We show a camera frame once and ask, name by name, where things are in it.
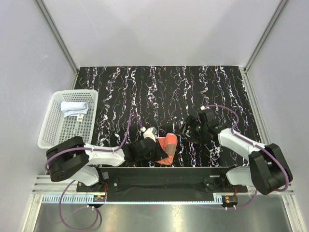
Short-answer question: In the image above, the left aluminium corner post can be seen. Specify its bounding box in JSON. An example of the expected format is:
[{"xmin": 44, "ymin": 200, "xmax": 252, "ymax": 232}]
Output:
[{"xmin": 34, "ymin": 0, "xmax": 79, "ymax": 74}]

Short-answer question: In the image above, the white slotted cable duct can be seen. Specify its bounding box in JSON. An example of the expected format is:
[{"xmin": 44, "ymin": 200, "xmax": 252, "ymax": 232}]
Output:
[{"xmin": 42, "ymin": 194, "xmax": 104, "ymax": 204}]

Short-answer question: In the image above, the white plastic basket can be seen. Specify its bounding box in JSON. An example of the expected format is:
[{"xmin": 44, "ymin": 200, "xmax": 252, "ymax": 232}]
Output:
[{"xmin": 37, "ymin": 89, "xmax": 98, "ymax": 149}]

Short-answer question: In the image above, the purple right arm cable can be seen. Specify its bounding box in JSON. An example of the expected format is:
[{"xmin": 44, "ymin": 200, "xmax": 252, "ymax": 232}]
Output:
[{"xmin": 200, "ymin": 104, "xmax": 290, "ymax": 210}]

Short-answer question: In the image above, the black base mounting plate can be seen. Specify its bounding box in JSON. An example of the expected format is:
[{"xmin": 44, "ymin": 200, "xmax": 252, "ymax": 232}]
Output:
[{"xmin": 77, "ymin": 167, "xmax": 248, "ymax": 204}]

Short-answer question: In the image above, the aluminium front rail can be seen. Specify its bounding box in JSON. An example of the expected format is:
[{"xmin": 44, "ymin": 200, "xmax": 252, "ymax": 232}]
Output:
[{"xmin": 32, "ymin": 175, "xmax": 294, "ymax": 195}]

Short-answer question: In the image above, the right aluminium corner post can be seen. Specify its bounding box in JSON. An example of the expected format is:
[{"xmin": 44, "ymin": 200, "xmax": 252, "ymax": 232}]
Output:
[{"xmin": 243, "ymin": 0, "xmax": 290, "ymax": 74}]

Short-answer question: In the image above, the brown towel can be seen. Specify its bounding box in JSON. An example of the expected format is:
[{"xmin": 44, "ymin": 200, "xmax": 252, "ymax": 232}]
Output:
[{"xmin": 156, "ymin": 133, "xmax": 178, "ymax": 165}]

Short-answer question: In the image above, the aluminium corner post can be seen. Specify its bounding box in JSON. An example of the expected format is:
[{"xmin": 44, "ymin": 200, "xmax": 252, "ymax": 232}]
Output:
[
  {"xmin": 243, "ymin": 0, "xmax": 290, "ymax": 74},
  {"xmin": 34, "ymin": 0, "xmax": 79, "ymax": 74}
]

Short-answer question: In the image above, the white terry towel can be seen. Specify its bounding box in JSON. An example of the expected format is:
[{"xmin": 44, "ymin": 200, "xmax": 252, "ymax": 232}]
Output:
[{"xmin": 60, "ymin": 101, "xmax": 89, "ymax": 122}]

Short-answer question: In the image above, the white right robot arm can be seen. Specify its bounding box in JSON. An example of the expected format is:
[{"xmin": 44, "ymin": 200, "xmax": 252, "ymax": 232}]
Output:
[{"xmin": 179, "ymin": 109, "xmax": 293, "ymax": 195}]

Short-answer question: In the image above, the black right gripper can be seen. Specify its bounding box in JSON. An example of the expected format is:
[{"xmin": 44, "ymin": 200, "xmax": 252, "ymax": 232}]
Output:
[{"xmin": 176, "ymin": 115, "xmax": 208, "ymax": 145}]

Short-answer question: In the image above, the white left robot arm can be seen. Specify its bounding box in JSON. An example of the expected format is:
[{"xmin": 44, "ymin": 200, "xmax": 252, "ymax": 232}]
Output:
[{"xmin": 45, "ymin": 136, "xmax": 169, "ymax": 191}]

